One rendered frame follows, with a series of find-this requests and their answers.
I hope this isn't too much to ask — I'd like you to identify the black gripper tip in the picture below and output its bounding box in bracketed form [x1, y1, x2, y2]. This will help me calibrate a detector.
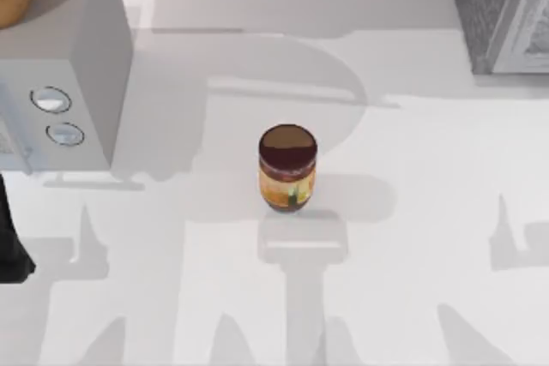
[0, 171, 37, 285]

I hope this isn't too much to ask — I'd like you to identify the grey cabinet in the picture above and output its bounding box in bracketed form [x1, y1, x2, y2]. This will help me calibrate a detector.
[443, 0, 549, 76]

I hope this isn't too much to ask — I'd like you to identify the large round microwave knob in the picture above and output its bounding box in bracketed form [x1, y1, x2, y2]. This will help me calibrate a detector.
[29, 86, 72, 114]

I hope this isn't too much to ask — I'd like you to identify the pale microwave oven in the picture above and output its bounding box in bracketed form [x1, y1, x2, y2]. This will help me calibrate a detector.
[0, 0, 135, 176]

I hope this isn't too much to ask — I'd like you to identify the brown lidded jar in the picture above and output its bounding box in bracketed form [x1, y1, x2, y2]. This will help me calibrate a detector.
[257, 123, 319, 215]

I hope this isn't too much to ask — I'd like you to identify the small round microwave knob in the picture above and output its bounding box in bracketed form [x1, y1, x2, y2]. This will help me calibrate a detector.
[45, 122, 86, 147]

